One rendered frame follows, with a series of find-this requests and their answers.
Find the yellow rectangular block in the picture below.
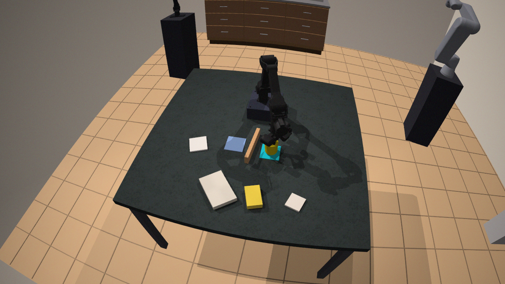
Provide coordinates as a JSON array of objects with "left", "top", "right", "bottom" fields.
[{"left": 244, "top": 185, "right": 263, "bottom": 209}]

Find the beige flat rectangular block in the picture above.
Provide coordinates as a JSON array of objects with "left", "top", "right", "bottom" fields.
[{"left": 199, "top": 170, "right": 237, "bottom": 209}]

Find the wooden block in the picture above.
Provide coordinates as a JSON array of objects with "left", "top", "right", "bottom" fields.
[{"left": 244, "top": 128, "right": 260, "bottom": 164}]

